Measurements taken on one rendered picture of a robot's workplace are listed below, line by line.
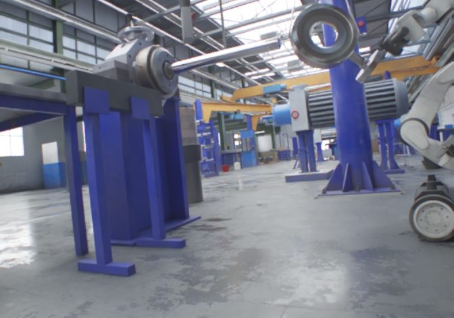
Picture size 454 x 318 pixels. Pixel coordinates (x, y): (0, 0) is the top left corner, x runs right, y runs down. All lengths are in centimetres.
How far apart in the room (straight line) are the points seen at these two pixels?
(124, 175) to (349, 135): 216
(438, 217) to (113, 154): 171
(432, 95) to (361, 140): 157
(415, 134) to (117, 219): 168
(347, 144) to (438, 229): 182
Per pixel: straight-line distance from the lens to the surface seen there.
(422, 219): 160
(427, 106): 179
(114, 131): 199
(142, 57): 216
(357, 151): 325
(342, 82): 332
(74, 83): 143
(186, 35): 125
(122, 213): 199
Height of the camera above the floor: 43
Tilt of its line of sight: 2 degrees up
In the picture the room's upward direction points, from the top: 6 degrees counter-clockwise
